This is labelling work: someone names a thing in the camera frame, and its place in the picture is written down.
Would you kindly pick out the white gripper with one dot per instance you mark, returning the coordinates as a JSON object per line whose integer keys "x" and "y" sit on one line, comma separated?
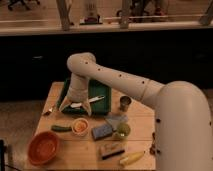
{"x": 77, "y": 92}

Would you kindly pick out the red apple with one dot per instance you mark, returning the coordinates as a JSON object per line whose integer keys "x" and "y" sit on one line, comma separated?
{"x": 80, "y": 126}

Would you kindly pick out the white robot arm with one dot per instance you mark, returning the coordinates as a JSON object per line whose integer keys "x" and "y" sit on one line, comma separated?
{"x": 183, "y": 127}

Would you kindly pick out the white paper cup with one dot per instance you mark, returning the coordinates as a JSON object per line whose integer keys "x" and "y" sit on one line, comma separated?
{"x": 83, "y": 133}

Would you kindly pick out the green cup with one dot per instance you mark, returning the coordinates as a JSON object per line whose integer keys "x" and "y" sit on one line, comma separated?
{"x": 123, "y": 131}

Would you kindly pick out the white knife in tray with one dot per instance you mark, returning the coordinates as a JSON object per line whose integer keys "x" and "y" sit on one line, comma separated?
{"x": 91, "y": 100}

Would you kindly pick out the green plastic tray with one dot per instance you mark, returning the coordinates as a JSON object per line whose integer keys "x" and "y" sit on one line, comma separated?
{"x": 102, "y": 107}

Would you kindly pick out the metal spoon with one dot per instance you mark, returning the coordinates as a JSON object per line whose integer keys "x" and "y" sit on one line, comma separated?
{"x": 49, "y": 111}

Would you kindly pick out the green cucumber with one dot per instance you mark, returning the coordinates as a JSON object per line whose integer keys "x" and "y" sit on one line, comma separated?
{"x": 57, "y": 128}

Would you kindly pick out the blue sponge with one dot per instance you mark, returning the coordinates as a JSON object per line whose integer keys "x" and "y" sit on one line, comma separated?
{"x": 102, "y": 131}

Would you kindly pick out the grey cloth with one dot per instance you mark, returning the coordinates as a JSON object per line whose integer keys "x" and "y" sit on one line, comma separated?
{"x": 114, "y": 120}

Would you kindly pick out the orange bowl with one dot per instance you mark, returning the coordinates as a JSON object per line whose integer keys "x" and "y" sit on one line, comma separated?
{"x": 42, "y": 148}

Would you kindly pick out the wooden brush block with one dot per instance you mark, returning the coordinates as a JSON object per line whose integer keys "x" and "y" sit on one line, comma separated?
{"x": 110, "y": 149}

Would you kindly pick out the yellow corn cob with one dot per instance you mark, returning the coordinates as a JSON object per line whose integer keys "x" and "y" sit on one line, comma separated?
{"x": 131, "y": 158}

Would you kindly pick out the white bottle on ledge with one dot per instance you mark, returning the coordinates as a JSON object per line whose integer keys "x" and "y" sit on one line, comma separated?
{"x": 90, "y": 13}

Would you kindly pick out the brown grape bunch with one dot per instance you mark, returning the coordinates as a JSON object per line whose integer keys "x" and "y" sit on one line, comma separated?
{"x": 152, "y": 148}

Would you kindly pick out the black office chair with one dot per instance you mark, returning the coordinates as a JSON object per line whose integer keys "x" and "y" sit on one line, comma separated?
{"x": 13, "y": 2}
{"x": 137, "y": 11}

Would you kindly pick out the black office chair left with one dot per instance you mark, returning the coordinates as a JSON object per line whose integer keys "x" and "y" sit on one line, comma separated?
{"x": 13, "y": 2}

